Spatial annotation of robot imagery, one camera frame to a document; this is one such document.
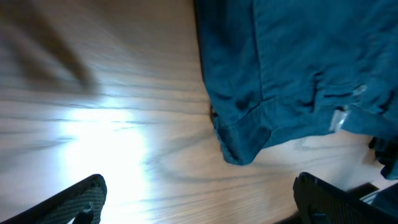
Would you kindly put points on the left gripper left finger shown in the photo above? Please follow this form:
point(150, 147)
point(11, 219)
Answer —
point(80, 203)

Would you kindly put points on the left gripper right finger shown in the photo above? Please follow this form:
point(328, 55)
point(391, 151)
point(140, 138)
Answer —
point(320, 202)

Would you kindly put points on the navy blue shorts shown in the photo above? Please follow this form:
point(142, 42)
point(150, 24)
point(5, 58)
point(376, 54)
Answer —
point(278, 70)

